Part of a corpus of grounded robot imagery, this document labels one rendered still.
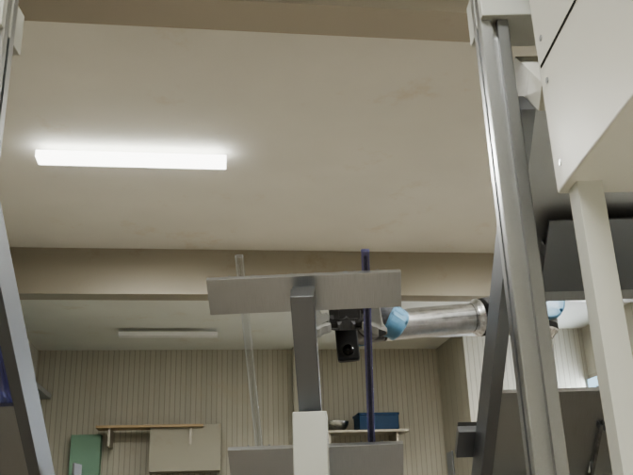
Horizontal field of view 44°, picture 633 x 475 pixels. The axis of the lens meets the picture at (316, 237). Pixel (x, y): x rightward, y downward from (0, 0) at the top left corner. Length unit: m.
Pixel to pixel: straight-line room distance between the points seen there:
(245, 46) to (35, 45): 1.07
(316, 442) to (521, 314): 0.52
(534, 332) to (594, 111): 0.30
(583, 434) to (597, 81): 0.79
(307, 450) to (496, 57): 0.71
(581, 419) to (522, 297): 0.50
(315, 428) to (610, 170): 0.71
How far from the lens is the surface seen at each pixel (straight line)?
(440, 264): 7.34
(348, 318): 1.59
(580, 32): 0.91
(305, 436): 1.39
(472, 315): 2.01
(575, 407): 1.45
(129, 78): 4.52
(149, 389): 11.07
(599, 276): 0.90
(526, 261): 1.04
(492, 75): 1.13
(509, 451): 1.48
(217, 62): 4.33
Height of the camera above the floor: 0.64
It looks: 20 degrees up
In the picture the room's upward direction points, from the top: 2 degrees counter-clockwise
